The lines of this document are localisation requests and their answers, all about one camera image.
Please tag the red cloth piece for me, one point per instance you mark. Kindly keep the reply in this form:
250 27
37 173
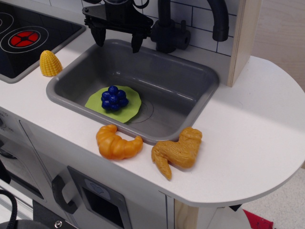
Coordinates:
257 222

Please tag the orange toy croissant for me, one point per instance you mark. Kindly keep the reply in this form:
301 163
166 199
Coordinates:
111 146

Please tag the wooden side post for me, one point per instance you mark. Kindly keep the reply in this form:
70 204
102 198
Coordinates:
245 29

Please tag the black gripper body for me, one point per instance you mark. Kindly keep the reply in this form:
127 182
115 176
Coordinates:
119 16

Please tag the black toy stovetop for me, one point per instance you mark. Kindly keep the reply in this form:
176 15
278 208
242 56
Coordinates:
25 34

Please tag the green paper plate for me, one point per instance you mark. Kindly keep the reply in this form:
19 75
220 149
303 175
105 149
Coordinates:
124 114

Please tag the white toy oven door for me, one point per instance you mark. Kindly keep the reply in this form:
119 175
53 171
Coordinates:
107 196

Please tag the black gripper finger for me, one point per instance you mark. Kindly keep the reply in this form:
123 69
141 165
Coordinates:
98 35
137 40

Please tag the white control knob panel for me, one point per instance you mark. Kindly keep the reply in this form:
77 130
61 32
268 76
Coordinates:
9 125

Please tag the blue toy blueberry cluster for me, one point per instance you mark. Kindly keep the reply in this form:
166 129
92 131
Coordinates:
113 99

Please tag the toy fried chicken wing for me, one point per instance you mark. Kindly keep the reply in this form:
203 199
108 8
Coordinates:
182 153

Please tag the black toy faucet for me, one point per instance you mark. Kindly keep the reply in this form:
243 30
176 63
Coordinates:
168 37

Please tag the yellow toy corn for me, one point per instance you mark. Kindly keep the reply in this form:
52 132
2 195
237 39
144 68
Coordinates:
50 64

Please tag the black oven door handle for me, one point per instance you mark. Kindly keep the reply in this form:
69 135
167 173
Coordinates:
57 186

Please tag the grey plastic sink basin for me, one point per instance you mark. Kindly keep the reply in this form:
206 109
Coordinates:
173 91

